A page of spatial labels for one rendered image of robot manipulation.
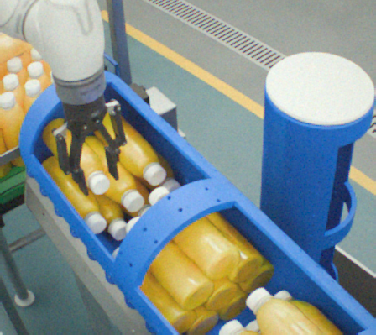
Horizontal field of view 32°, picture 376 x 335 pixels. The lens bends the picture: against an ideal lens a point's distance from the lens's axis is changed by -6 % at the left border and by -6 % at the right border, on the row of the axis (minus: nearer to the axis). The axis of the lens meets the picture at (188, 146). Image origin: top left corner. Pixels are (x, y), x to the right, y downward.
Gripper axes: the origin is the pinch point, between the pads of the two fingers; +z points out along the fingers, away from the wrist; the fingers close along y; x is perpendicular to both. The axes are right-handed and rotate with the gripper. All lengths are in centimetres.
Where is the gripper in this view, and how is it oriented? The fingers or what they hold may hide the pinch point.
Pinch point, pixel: (96, 173)
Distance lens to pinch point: 132.6
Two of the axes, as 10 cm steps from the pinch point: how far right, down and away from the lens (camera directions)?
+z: 0.5, 7.1, 7.0
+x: -5.8, -5.5, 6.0
